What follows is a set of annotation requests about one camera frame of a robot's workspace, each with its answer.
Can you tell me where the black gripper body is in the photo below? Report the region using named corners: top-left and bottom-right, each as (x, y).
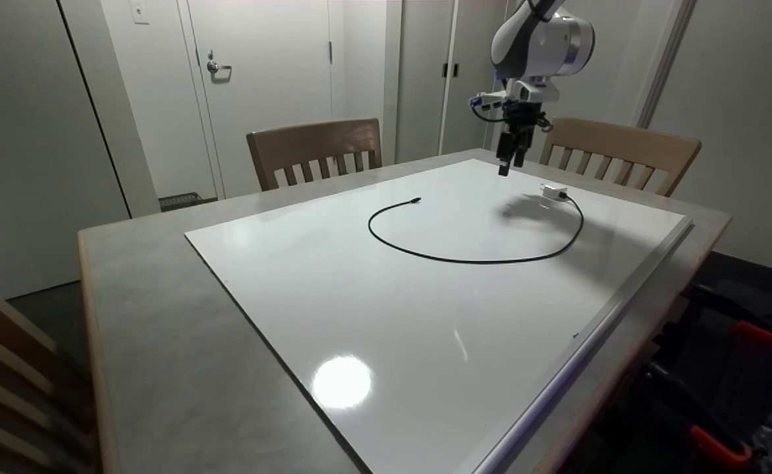
top-left (493, 101), bottom-right (545, 144)

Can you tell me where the black charger cable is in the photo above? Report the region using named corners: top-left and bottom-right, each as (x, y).
top-left (364, 194), bottom-right (588, 266)

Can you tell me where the wooden slat-back chair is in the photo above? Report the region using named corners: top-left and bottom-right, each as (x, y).
top-left (0, 276), bottom-right (103, 474)
top-left (537, 116), bottom-right (705, 201)
top-left (246, 116), bottom-right (385, 195)

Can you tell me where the white door with round knob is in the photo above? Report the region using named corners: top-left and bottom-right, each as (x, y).
top-left (506, 0), bottom-right (645, 167)

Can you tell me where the white whiteboard sheet with rail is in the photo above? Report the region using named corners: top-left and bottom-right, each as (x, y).
top-left (183, 157), bottom-right (696, 474)

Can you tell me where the white door with lever handle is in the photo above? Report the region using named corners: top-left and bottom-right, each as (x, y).
top-left (176, 0), bottom-right (341, 204)

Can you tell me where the black clamp orange-red handle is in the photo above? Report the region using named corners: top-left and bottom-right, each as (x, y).
top-left (728, 316), bottom-right (772, 357)
top-left (686, 423), bottom-right (756, 474)

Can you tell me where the metal lever door handle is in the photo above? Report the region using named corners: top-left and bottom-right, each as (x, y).
top-left (204, 50), bottom-right (238, 87)

